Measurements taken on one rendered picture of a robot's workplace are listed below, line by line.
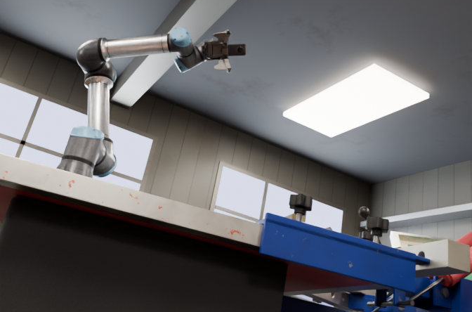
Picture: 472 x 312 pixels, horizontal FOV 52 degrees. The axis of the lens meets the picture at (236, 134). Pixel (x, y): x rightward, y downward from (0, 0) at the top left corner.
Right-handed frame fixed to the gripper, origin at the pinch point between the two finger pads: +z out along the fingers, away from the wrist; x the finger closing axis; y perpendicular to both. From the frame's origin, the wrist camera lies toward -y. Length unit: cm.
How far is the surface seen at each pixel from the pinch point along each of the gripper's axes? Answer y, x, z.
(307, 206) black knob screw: 11, -22, 100
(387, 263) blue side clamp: -2, -33, 104
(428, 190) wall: -284, -172, -266
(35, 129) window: 113, -76, -278
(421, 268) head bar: -11, -36, 102
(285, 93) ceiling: -110, -52, -244
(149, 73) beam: 13, -28, -240
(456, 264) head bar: -14, -33, 107
